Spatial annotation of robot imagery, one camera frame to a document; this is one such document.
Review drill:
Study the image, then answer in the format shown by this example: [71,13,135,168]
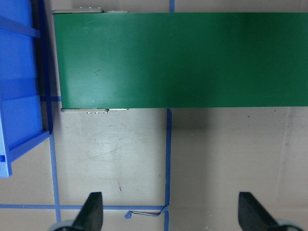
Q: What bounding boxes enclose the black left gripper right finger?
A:
[238,192,283,231]

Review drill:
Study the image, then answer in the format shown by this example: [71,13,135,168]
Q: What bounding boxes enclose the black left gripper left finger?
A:
[72,192,103,231]

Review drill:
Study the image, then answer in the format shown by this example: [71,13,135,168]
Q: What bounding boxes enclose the blue plastic bin left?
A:
[0,0,48,178]

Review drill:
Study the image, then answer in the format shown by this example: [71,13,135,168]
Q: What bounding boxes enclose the green conveyor belt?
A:
[53,13,308,110]

